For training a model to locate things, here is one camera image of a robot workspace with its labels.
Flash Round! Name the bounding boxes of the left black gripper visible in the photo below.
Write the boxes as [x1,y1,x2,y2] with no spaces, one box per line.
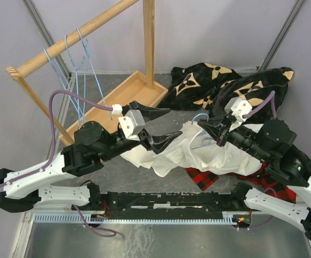
[99,102,184,162]

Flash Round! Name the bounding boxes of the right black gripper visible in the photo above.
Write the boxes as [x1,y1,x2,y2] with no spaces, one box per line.
[198,111,270,161]

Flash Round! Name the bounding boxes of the blue wire hanger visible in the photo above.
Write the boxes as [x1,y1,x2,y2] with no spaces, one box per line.
[76,27,107,107]
[190,112,215,151]
[64,34,86,128]
[44,48,83,121]

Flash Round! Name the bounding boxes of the white shirt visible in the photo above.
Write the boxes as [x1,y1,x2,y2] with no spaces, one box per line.
[121,121,261,177]

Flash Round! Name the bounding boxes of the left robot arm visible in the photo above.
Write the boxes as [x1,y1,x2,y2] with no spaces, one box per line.
[0,101,182,213]

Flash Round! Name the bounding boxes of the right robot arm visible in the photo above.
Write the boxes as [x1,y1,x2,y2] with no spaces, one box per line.
[197,115,311,241]

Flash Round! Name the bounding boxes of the red black plaid shirt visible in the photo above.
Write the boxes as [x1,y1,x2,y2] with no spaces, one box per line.
[186,163,296,204]

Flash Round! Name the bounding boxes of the wooden clothes rack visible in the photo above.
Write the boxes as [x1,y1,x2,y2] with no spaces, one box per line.
[5,0,169,146]

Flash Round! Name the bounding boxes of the black beige floral blanket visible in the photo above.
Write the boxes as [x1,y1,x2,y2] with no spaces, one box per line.
[158,63,294,117]

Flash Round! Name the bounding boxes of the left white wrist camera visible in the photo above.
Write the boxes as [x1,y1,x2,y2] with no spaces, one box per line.
[112,102,146,141]

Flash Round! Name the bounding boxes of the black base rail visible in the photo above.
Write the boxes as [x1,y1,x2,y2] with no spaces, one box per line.
[79,183,253,219]

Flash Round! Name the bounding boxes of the grey slotted cable duct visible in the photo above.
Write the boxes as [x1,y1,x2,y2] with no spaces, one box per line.
[34,212,237,226]

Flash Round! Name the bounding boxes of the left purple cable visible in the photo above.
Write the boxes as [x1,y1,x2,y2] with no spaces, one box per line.
[0,90,115,209]

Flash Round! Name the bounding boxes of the blue wire hanger front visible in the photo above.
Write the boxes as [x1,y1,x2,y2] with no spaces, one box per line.
[44,48,83,121]

